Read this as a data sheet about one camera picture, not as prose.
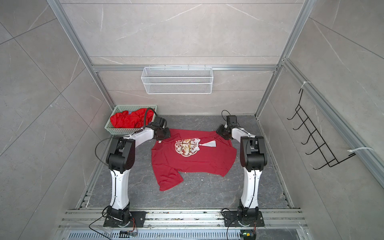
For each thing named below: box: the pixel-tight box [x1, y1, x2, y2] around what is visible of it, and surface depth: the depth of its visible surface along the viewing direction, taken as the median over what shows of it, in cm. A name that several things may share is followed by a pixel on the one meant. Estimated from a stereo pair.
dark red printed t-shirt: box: [151, 128, 237, 191], surface depth 100 cm
